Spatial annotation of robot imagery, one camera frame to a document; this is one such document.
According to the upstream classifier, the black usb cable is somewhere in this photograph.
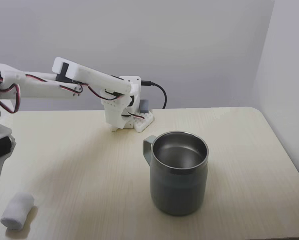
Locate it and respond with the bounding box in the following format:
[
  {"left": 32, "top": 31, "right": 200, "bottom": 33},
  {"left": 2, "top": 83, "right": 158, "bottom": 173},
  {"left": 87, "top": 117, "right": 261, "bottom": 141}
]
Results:
[{"left": 141, "top": 80, "right": 168, "bottom": 110}]

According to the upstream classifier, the white gauze dressing roll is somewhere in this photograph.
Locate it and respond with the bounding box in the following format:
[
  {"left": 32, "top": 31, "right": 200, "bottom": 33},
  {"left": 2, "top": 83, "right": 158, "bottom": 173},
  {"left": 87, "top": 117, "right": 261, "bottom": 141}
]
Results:
[{"left": 0, "top": 191, "right": 36, "bottom": 231}]

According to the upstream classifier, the steel mug green handle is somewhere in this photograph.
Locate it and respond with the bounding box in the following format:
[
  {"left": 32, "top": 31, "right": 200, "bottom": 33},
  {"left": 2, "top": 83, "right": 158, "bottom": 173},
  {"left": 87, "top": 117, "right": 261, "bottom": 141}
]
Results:
[{"left": 142, "top": 131, "right": 210, "bottom": 217}]

